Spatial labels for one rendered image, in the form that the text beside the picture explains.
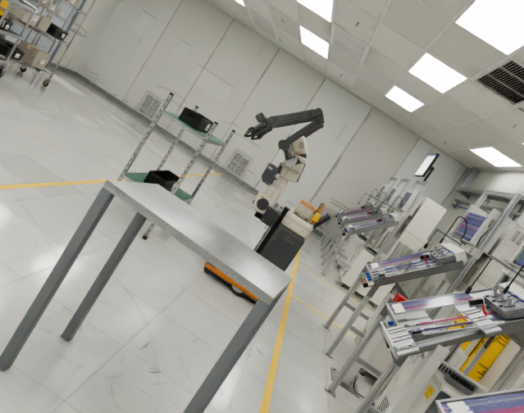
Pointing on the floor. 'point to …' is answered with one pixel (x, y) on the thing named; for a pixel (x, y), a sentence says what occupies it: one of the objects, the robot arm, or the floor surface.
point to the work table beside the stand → (163, 215)
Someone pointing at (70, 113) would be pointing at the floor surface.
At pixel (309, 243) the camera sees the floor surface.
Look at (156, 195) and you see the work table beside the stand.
